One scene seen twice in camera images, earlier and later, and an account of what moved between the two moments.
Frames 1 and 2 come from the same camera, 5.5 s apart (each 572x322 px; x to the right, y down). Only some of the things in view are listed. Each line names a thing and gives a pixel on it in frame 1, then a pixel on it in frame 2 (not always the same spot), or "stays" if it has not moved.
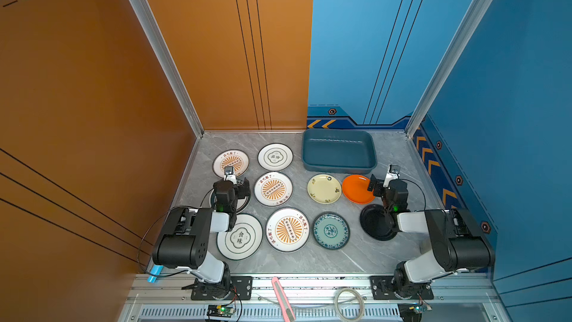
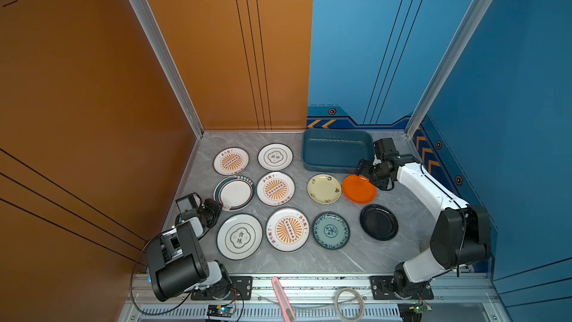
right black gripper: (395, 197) to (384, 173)
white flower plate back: (275, 156) stays
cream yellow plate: (324, 188) stays
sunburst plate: (273, 188) stays
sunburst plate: (235, 158) stays
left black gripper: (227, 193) to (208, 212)
